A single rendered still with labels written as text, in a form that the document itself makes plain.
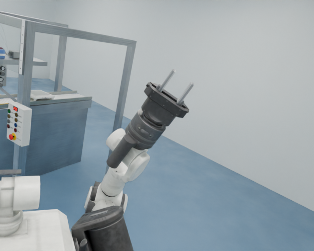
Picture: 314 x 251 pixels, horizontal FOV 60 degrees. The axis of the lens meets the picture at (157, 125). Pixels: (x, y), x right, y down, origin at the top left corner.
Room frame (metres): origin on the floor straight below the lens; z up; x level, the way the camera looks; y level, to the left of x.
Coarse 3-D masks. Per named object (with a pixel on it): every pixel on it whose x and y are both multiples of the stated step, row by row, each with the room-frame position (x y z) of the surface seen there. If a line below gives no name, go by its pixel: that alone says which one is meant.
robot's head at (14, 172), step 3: (0, 171) 0.46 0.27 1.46; (3, 171) 0.46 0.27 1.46; (6, 171) 0.46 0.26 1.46; (9, 171) 0.46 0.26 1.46; (12, 171) 0.47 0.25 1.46; (15, 171) 0.47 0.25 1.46; (18, 171) 0.47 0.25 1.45; (0, 174) 0.47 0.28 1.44; (3, 174) 0.48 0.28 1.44; (6, 174) 0.48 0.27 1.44; (9, 174) 0.48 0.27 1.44; (12, 174) 0.48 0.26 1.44; (15, 174) 0.48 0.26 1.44; (18, 174) 0.49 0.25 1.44
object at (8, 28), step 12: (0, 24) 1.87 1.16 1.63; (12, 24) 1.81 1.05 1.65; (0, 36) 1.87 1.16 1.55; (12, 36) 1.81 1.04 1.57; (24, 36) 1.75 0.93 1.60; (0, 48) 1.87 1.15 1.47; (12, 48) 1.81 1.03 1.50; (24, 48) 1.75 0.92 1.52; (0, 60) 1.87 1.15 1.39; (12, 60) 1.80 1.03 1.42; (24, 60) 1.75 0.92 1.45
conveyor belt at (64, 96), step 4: (56, 96) 3.09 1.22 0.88; (60, 96) 3.12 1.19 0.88; (64, 96) 3.16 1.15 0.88; (68, 96) 3.20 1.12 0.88; (72, 96) 3.24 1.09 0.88; (76, 96) 3.28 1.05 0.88; (80, 96) 3.33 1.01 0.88; (84, 96) 3.37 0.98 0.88; (0, 100) 2.51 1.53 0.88; (4, 100) 2.54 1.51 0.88; (8, 100) 2.57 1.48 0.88; (12, 100) 2.59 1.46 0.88; (80, 100) 3.16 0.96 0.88; (40, 104) 2.68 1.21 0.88; (0, 108) 2.32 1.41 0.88
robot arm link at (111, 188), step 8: (104, 176) 0.78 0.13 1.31; (112, 176) 0.73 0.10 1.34; (96, 184) 0.80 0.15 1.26; (104, 184) 0.76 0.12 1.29; (112, 184) 0.74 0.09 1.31; (120, 184) 0.75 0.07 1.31; (96, 192) 0.78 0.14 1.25; (104, 192) 0.77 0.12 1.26; (112, 192) 0.76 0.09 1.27; (120, 192) 0.79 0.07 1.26; (96, 200) 0.76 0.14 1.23; (112, 200) 0.77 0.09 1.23; (120, 200) 0.78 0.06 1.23
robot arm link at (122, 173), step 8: (144, 152) 0.69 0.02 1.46; (136, 160) 0.66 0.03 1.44; (144, 160) 0.67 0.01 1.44; (112, 168) 0.73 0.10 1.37; (120, 168) 0.74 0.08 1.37; (128, 168) 0.67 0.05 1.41; (136, 168) 0.66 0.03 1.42; (144, 168) 0.72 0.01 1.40; (120, 176) 0.70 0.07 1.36; (128, 176) 0.68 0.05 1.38; (136, 176) 0.71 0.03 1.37
